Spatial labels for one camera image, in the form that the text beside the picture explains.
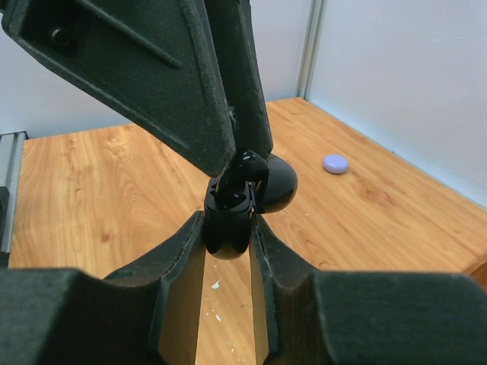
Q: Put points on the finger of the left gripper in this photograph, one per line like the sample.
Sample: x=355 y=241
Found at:
x=153 y=62
x=232 y=34

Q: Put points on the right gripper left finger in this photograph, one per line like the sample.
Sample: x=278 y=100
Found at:
x=146 y=312

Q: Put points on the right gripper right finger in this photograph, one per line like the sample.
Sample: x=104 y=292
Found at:
x=302 y=315

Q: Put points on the black earbud case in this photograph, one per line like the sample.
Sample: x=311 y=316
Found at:
x=227 y=219

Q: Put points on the lilac earbud case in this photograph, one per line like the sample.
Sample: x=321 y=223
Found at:
x=335 y=164

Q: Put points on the wooden compartment tray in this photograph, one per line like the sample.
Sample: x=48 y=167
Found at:
x=478 y=270

